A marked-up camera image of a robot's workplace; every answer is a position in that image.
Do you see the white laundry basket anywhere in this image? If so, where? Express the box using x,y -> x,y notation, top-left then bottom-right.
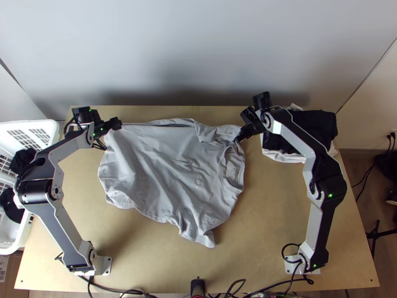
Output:
0,119 -> 60,256

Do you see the black cable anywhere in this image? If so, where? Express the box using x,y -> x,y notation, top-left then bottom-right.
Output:
86,274 -> 146,298
223,279 -> 249,298
351,161 -> 378,189
281,243 -> 315,285

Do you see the black garment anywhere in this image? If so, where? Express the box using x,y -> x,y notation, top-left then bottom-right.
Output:
0,187 -> 26,223
10,149 -> 37,174

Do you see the grey t-shirt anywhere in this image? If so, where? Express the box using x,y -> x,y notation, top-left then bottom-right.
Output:
97,117 -> 249,248

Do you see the pile of folded clothes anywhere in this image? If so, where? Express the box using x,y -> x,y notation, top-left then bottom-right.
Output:
260,103 -> 339,165

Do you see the black tripod stand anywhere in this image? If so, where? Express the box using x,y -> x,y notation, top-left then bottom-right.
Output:
366,220 -> 397,249

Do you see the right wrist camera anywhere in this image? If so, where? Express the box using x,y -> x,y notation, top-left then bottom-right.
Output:
240,107 -> 258,125

